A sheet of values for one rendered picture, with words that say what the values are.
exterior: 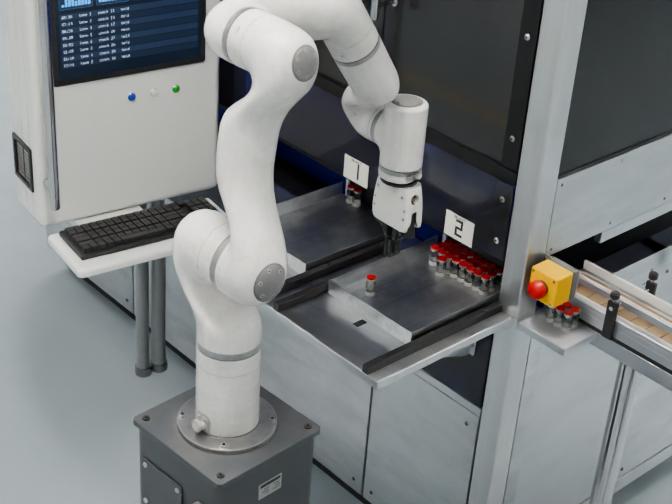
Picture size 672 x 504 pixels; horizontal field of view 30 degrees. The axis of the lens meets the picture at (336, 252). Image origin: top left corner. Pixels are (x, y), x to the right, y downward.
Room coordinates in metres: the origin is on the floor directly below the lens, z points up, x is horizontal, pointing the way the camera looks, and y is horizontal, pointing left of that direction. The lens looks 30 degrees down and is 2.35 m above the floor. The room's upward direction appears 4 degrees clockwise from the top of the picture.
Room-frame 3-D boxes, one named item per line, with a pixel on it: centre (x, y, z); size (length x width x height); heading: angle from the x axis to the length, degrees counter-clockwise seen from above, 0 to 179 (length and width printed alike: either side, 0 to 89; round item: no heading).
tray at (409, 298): (2.37, -0.20, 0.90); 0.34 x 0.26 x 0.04; 134
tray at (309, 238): (2.62, 0.03, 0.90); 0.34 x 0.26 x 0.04; 133
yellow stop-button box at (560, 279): (2.27, -0.46, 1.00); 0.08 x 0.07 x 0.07; 133
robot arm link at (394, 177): (2.19, -0.11, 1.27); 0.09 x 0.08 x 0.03; 43
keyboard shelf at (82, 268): (2.73, 0.49, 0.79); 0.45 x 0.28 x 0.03; 125
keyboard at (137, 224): (2.70, 0.47, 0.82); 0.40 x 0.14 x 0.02; 125
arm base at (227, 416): (1.89, 0.18, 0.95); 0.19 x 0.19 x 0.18
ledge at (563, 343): (2.29, -0.50, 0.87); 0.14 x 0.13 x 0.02; 133
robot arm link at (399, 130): (2.19, -0.11, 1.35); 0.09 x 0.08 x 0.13; 45
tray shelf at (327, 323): (2.45, -0.03, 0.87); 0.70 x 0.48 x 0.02; 43
